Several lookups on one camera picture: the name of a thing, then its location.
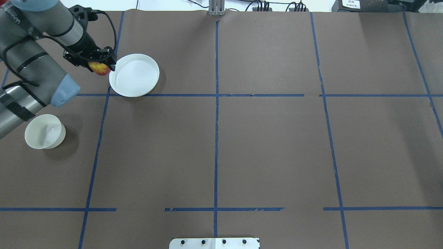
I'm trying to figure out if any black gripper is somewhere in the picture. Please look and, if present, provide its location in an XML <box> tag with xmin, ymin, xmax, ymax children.
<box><xmin>63</xmin><ymin>5</ymin><xmax>117</xmax><ymax>72</ymax></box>

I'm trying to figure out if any red yellow apple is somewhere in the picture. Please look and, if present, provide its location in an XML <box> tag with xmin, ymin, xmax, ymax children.
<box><xmin>88</xmin><ymin>61</ymin><xmax>112</xmax><ymax>76</ymax></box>

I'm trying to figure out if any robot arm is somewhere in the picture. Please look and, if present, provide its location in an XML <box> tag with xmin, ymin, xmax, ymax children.
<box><xmin>0</xmin><ymin>0</ymin><xmax>117</xmax><ymax>138</ymax></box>

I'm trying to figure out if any white round plate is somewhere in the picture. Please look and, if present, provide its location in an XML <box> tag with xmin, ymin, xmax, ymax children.
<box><xmin>109</xmin><ymin>54</ymin><xmax>160</xmax><ymax>98</ymax></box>

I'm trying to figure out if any white round bowl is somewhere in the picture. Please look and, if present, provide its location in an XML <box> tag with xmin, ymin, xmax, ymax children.
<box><xmin>24</xmin><ymin>114</ymin><xmax>66</xmax><ymax>149</ymax></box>

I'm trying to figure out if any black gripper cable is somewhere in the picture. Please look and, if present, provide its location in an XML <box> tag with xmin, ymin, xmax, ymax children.
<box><xmin>0</xmin><ymin>10</ymin><xmax>117</xmax><ymax>87</ymax></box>

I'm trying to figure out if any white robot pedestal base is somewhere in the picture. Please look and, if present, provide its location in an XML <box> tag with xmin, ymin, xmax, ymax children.
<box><xmin>169</xmin><ymin>237</ymin><xmax>261</xmax><ymax>249</ymax></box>

